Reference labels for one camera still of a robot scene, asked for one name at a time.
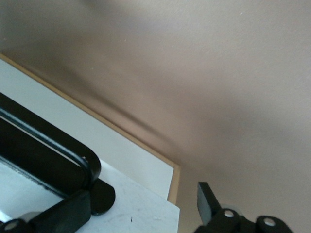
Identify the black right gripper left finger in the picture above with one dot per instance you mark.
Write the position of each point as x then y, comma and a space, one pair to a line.
68, 213

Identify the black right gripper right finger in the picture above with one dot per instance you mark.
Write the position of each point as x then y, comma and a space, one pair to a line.
206, 204

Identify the wooden drawer with white front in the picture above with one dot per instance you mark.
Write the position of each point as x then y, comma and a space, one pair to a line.
145, 213

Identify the black frame stand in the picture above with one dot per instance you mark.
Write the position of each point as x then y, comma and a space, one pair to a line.
48, 145

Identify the wooden drawer cabinet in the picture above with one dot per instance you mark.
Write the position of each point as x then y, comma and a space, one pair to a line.
174, 184

